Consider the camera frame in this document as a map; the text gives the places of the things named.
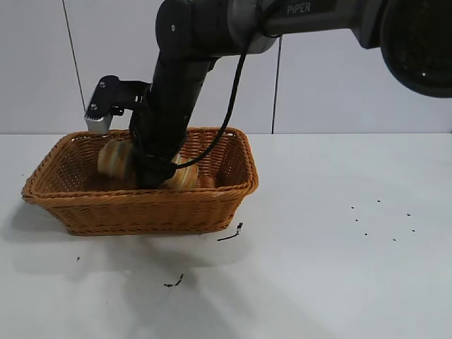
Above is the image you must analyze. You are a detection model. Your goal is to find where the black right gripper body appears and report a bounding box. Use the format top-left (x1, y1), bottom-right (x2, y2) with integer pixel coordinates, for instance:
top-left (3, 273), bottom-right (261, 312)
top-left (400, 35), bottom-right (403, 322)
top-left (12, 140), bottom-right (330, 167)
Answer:
top-left (129, 81), bottom-right (206, 160)

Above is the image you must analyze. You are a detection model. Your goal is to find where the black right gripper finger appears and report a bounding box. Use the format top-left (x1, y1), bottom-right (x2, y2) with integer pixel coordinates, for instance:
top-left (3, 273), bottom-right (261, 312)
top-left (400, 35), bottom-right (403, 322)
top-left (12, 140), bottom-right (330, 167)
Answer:
top-left (135, 156), bottom-right (177, 189)

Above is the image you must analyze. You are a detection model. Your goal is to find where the long striped bread loaf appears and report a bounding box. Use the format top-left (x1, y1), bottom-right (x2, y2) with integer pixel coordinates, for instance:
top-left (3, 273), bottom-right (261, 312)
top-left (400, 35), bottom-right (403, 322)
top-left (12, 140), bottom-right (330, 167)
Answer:
top-left (97, 138), bottom-right (200, 190)

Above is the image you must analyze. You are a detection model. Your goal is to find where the brown woven wicker basket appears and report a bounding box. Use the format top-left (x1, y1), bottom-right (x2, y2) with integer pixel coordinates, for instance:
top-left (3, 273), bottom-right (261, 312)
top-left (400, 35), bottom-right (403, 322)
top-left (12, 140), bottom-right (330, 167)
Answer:
top-left (20, 127), bottom-right (260, 237)

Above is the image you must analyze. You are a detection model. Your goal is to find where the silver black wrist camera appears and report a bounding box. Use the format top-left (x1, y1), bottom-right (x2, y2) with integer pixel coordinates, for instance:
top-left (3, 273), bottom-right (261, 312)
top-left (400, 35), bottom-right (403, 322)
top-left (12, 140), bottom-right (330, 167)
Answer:
top-left (83, 74), bottom-right (153, 135)

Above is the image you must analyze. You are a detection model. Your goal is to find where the black braided cable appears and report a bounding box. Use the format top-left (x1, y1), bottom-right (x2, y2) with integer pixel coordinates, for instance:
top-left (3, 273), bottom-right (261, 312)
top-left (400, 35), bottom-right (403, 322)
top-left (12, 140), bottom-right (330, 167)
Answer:
top-left (141, 0), bottom-right (280, 182)

